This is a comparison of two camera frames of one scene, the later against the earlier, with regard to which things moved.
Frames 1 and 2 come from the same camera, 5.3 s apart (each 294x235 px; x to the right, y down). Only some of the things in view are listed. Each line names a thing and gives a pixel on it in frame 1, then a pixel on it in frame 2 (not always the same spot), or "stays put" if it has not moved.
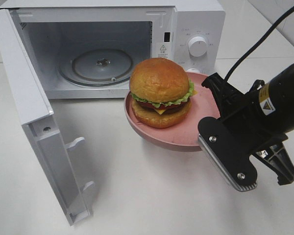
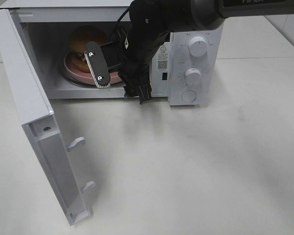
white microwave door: [34, 105] stays put
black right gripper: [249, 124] -> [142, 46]
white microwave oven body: [86, 49] stays put
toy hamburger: [161, 91] -> [78, 39]
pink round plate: [184, 136] -> [114, 78]
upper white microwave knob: [197, 46] stays put
